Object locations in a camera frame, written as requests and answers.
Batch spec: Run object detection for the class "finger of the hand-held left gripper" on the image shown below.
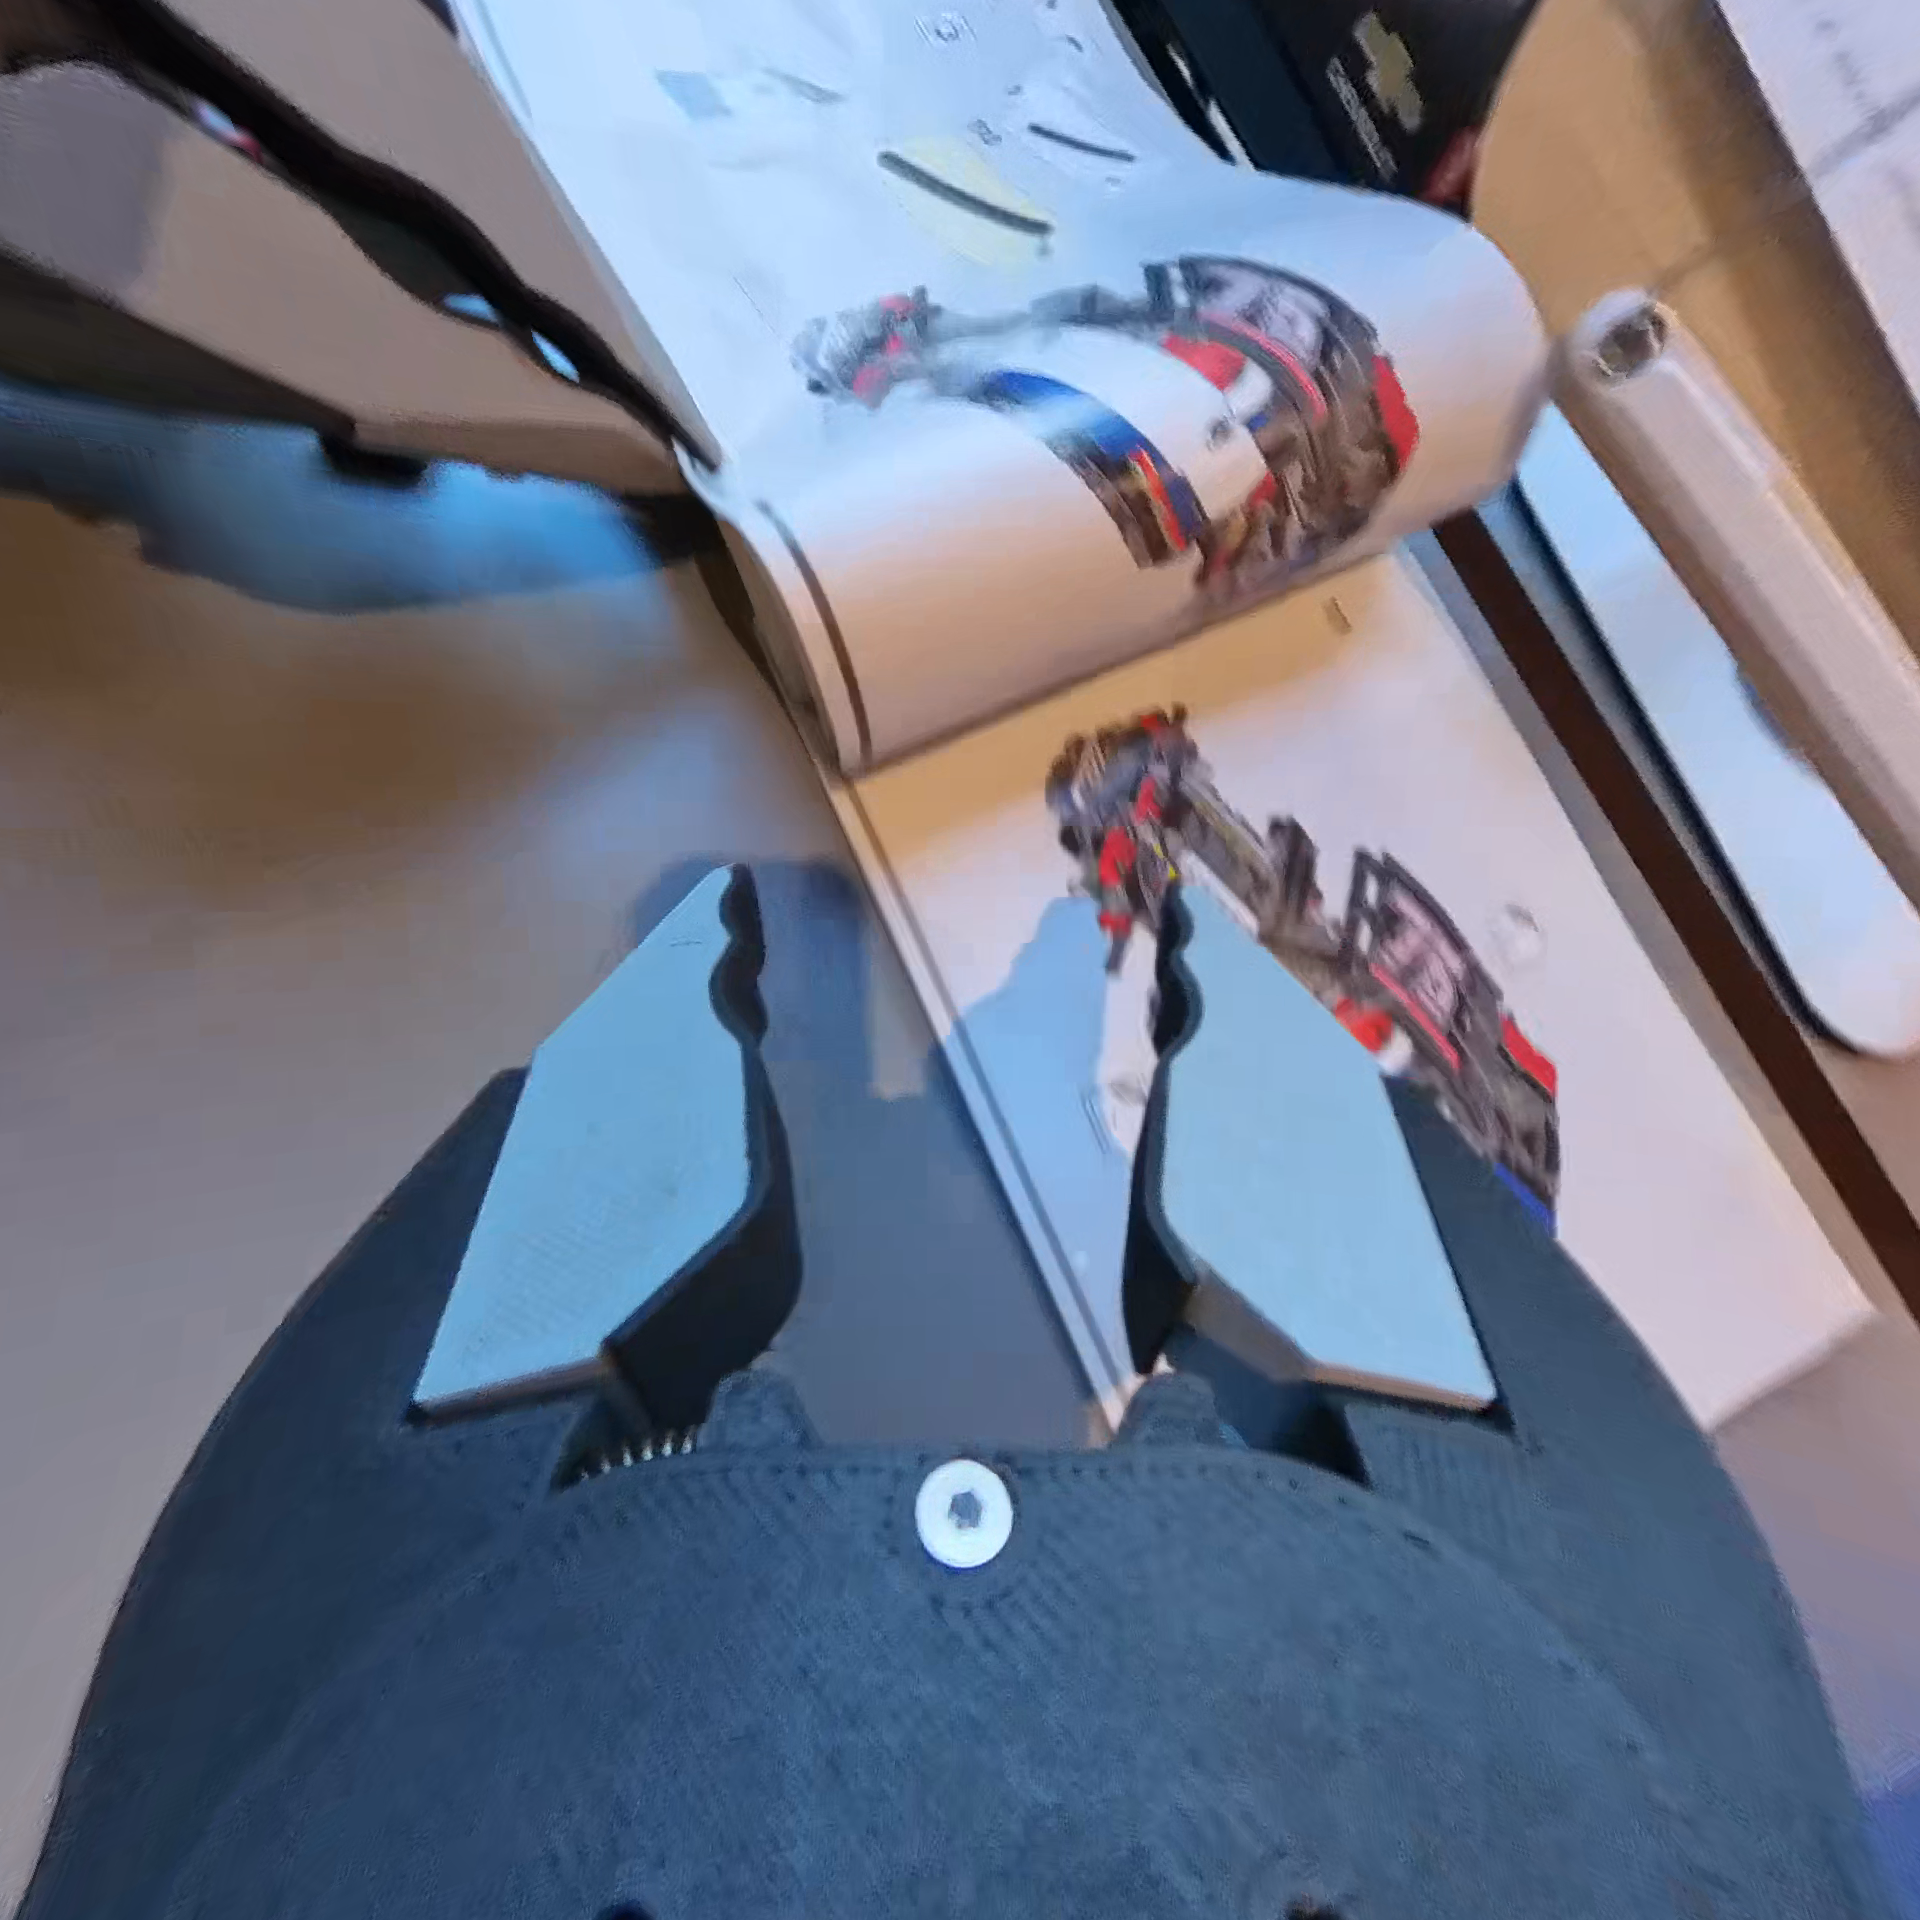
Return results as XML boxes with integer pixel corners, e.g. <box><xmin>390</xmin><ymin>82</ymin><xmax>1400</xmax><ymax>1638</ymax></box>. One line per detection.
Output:
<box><xmin>0</xmin><ymin>60</ymin><xmax>720</xmax><ymax>505</ymax></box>
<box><xmin>88</xmin><ymin>0</ymin><xmax>702</xmax><ymax>448</ymax></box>

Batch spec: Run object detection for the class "black box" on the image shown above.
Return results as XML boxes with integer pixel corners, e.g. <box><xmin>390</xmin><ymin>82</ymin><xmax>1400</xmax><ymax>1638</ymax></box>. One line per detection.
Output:
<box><xmin>1117</xmin><ymin>0</ymin><xmax>1547</xmax><ymax>214</ymax></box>

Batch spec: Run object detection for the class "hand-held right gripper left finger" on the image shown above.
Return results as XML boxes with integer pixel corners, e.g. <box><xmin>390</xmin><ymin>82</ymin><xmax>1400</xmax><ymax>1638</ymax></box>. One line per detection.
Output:
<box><xmin>409</xmin><ymin>863</ymin><xmax>800</xmax><ymax>1446</ymax></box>

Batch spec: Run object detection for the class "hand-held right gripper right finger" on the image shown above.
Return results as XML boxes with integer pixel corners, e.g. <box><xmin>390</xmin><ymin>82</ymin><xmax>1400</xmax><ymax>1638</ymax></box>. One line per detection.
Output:
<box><xmin>1120</xmin><ymin>886</ymin><xmax>1503</xmax><ymax>1414</ymax></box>

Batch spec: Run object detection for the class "illustrated instruction booklet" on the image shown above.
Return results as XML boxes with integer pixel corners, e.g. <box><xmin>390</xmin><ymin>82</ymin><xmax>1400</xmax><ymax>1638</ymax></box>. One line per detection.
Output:
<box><xmin>451</xmin><ymin>0</ymin><xmax>1877</xmax><ymax>1426</ymax></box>

